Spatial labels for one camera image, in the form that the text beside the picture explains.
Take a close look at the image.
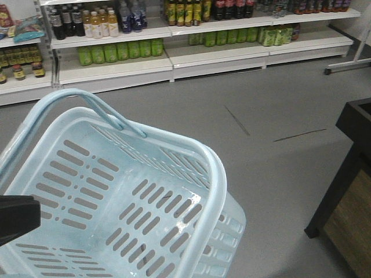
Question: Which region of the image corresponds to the black wooden produce stand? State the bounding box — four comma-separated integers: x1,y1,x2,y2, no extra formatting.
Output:
304,98,370,277

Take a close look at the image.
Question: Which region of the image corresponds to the light blue plastic basket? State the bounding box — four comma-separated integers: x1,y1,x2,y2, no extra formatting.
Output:
1,89,246,277

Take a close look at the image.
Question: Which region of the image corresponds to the white supermarket shelf unit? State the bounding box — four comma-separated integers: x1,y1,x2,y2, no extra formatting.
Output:
1,1,361,105

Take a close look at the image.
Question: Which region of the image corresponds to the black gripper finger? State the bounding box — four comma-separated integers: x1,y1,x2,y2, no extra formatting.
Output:
1,195,41,246

